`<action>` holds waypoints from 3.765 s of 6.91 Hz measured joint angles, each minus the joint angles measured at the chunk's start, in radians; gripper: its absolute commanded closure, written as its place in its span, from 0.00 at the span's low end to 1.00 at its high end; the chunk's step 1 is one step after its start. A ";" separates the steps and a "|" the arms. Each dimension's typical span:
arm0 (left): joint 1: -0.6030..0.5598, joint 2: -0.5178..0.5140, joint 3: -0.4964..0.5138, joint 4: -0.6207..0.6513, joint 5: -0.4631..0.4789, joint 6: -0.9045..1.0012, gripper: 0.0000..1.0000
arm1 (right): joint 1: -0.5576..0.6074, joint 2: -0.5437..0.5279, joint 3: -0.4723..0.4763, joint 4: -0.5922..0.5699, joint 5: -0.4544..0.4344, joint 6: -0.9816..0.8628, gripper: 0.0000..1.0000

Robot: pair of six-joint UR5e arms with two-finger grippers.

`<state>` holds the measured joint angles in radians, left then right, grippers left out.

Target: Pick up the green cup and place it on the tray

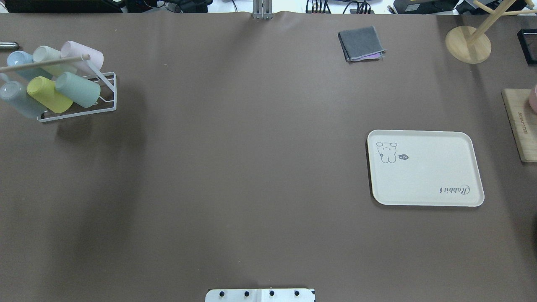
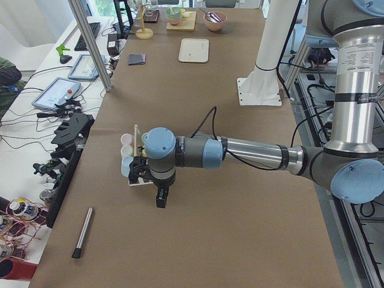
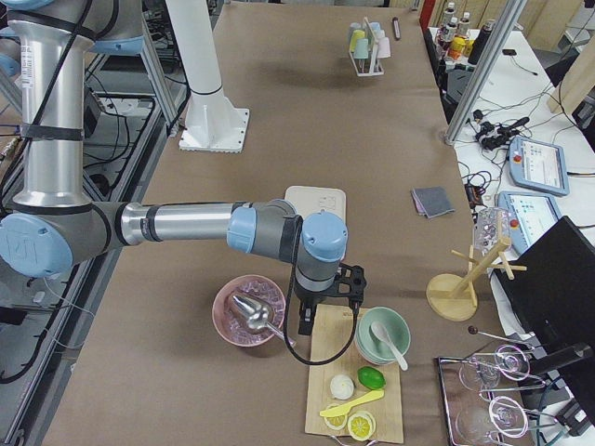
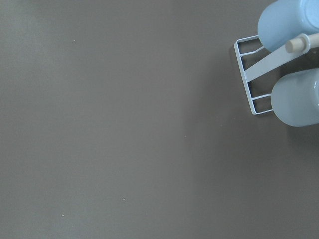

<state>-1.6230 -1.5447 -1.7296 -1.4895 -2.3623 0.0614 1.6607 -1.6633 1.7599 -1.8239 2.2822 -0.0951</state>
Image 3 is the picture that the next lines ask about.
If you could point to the green lime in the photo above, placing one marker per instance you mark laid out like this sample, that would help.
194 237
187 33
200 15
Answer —
371 378

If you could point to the lemon half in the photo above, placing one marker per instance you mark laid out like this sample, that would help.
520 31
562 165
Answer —
361 425

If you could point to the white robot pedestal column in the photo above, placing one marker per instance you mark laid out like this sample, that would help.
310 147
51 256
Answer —
212 123

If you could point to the wine glass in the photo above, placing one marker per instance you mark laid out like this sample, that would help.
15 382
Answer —
485 370
495 423

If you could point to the cream rabbit tray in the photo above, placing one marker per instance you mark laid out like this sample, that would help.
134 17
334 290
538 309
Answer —
308 200

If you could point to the aluminium frame post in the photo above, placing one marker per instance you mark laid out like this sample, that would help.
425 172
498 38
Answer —
494 44

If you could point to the black bottle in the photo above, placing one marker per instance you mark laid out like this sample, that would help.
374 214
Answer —
480 42

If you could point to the white wire cup rack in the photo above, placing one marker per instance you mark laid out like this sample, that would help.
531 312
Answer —
373 32

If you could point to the black monitor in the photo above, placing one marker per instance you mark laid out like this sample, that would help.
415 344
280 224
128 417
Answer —
554 297

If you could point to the wine glass lower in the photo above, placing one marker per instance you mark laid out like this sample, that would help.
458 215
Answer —
495 423

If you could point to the pink plastic cup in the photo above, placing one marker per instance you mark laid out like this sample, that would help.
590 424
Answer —
383 48

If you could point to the grey folded cloth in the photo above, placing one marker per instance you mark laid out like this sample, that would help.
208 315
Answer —
432 202

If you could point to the pink bowl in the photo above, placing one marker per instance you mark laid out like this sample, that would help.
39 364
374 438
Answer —
230 327

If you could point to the yellow plastic knife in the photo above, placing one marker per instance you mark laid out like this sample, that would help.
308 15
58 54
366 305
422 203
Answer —
344 408

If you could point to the wine glass upper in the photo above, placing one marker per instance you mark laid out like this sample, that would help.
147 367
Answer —
485 370

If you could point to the yellow jar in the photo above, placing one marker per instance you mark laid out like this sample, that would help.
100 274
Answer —
457 47

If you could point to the lemon slice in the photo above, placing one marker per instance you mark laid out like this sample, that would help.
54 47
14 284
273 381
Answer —
336 422

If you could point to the blue teach pendant far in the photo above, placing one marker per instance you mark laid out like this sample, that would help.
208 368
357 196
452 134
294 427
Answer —
538 165

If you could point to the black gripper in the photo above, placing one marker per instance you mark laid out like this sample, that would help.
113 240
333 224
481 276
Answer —
309 297

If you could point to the black glass rack tray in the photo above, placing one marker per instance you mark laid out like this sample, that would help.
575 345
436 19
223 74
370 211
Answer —
456 398

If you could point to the blue teach pendant near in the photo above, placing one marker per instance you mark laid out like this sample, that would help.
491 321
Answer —
531 215

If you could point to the clear patterned glass cup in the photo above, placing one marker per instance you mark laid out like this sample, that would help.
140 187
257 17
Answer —
491 225

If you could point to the wooden mug tree stand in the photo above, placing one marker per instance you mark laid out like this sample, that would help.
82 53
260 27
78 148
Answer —
453 297

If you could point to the white ceramic spoon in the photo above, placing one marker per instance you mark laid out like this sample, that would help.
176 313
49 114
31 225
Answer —
380 331

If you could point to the metal ice scoop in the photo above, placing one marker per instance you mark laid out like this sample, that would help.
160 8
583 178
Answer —
258 314

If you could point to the blue teach pendant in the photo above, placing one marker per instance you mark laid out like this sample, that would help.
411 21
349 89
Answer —
531 215
538 165

